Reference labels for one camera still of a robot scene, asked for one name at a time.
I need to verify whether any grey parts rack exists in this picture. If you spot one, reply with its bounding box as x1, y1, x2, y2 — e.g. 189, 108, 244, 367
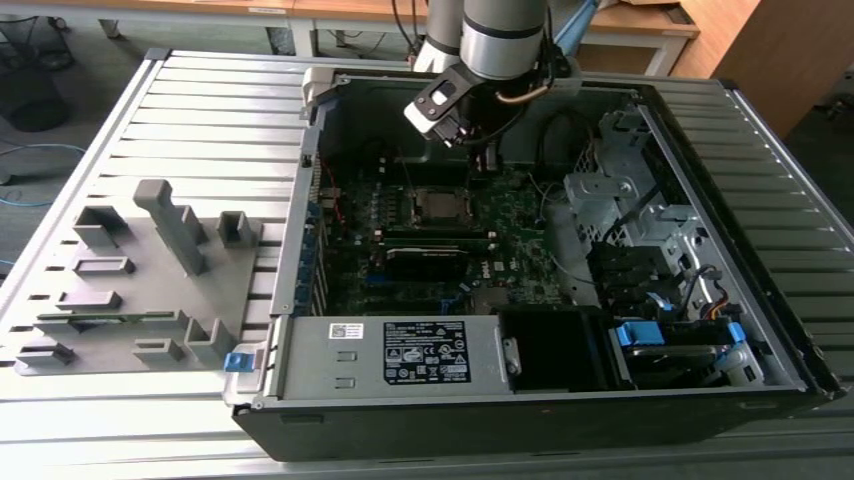
0, 178, 268, 377

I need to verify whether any hard disk in blue carrier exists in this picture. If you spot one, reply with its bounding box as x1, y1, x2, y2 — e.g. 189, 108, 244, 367
612, 319, 747, 361

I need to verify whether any grey power supply unit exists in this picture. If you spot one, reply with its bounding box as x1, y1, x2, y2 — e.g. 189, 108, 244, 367
272, 314, 512, 401

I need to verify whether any green motherboard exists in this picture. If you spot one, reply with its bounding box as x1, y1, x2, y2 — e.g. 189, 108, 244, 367
318, 154, 581, 316

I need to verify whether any grey chipset heatsink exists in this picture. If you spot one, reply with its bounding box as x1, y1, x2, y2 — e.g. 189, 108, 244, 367
472, 288, 512, 314

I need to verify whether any black cable with plug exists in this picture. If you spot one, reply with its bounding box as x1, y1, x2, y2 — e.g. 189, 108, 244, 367
684, 264, 725, 314

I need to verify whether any black graphics card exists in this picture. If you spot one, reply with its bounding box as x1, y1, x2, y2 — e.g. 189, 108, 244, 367
382, 244, 472, 284

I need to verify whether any black RAM slot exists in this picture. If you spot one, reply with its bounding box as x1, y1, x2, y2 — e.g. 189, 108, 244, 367
380, 225, 488, 238

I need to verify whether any CPU socket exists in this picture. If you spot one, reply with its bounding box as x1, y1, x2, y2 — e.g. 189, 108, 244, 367
399, 183, 483, 232

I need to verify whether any blue floor cable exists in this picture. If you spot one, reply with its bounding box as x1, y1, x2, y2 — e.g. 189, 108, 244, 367
0, 142, 88, 209

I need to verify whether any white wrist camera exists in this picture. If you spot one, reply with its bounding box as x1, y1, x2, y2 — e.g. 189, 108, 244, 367
403, 74, 468, 142

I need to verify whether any silver CPU plate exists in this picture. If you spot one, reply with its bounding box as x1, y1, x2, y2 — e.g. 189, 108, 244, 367
423, 193, 467, 220

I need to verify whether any wooden desk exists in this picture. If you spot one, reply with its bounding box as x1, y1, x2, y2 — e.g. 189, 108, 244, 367
65, 0, 701, 76

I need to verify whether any metal drive cage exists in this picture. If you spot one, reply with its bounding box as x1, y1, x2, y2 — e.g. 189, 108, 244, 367
563, 97, 755, 321

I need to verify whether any pale blue teach pendant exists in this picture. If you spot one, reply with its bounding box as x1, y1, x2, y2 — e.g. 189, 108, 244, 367
552, 0, 601, 51

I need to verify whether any wooden cabinet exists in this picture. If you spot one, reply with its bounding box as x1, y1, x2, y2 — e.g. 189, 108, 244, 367
669, 0, 854, 139

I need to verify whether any black PC case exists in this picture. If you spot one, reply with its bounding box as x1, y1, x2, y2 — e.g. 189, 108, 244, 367
222, 64, 843, 464

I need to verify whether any black looped cable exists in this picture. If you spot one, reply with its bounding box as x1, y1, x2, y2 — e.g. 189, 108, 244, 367
536, 108, 592, 166

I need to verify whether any black wastebasket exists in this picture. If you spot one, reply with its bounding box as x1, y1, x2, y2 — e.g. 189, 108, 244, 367
0, 14, 74, 134

